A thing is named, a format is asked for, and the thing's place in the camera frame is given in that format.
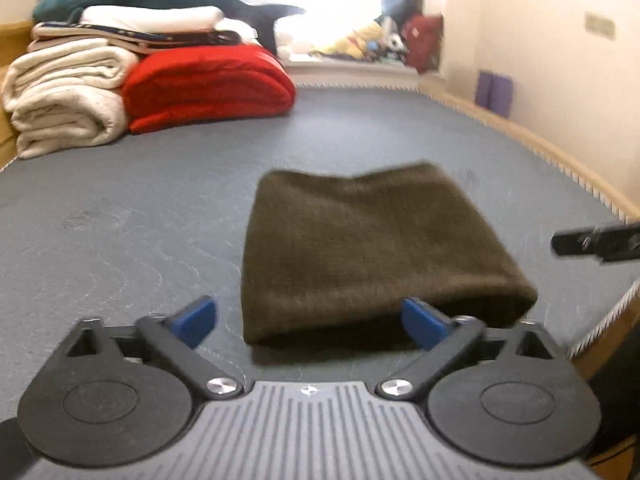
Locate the white folded blanket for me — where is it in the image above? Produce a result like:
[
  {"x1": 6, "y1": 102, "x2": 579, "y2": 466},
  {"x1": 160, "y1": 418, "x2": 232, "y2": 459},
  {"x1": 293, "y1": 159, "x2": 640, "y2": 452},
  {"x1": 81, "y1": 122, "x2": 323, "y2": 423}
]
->
[{"x1": 79, "y1": 5, "x2": 225, "y2": 32}]

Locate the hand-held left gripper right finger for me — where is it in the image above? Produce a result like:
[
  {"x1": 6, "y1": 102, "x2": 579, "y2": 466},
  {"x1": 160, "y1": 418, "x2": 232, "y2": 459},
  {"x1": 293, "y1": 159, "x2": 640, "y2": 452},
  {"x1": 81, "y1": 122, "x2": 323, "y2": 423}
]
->
[{"x1": 374, "y1": 297, "x2": 562, "y2": 403}]

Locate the yellow bear plush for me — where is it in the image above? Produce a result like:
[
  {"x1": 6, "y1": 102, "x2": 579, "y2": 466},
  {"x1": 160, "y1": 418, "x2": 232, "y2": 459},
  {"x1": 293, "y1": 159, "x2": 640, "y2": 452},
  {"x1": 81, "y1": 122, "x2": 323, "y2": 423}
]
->
[{"x1": 332, "y1": 35, "x2": 366, "y2": 58}]

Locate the red quilt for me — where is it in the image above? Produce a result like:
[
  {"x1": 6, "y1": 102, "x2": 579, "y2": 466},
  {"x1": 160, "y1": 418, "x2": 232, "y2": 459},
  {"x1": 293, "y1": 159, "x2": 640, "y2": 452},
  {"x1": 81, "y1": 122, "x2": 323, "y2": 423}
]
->
[{"x1": 121, "y1": 44, "x2": 297, "y2": 135}]

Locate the red printed cushion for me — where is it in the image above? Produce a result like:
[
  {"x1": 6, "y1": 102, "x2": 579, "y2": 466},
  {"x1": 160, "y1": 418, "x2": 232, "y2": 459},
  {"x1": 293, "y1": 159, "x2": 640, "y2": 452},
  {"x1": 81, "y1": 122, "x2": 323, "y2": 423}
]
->
[{"x1": 402, "y1": 12, "x2": 445, "y2": 75}]

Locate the person's dark clothing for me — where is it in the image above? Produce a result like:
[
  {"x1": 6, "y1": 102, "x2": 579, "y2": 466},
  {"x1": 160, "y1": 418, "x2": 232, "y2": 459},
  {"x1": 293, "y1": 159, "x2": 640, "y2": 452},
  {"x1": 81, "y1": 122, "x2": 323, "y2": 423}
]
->
[{"x1": 587, "y1": 310, "x2": 640, "y2": 461}]

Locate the white and patterned folded bedding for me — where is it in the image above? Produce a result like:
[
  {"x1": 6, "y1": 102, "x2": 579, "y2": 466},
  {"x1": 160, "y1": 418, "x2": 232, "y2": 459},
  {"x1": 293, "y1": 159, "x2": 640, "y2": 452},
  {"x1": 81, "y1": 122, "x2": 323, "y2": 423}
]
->
[{"x1": 31, "y1": 21, "x2": 257, "y2": 56}]

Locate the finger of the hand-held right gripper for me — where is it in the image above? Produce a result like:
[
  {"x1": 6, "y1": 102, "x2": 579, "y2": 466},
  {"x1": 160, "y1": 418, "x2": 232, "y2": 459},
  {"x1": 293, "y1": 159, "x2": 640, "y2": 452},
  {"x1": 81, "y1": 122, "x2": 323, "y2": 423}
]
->
[{"x1": 550, "y1": 221, "x2": 640, "y2": 264}]

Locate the cream fleece blanket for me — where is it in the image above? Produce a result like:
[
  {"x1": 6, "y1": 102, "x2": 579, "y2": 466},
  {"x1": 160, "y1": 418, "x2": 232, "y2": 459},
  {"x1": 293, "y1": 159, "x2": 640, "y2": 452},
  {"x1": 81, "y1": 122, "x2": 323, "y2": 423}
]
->
[
  {"x1": 10, "y1": 84, "x2": 132, "y2": 159},
  {"x1": 1, "y1": 39, "x2": 140, "y2": 92}
]

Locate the white windowsill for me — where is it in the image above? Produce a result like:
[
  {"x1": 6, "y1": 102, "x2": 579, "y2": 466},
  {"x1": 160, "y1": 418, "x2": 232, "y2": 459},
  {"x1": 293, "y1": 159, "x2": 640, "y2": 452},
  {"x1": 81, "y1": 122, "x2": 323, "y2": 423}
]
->
[{"x1": 281, "y1": 55, "x2": 446, "y2": 89}]

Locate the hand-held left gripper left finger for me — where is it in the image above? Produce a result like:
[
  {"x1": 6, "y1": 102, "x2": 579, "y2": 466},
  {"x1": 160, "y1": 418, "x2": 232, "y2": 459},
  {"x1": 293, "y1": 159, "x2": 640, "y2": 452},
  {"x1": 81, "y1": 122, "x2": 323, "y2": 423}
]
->
[{"x1": 66, "y1": 296, "x2": 246, "y2": 402}]

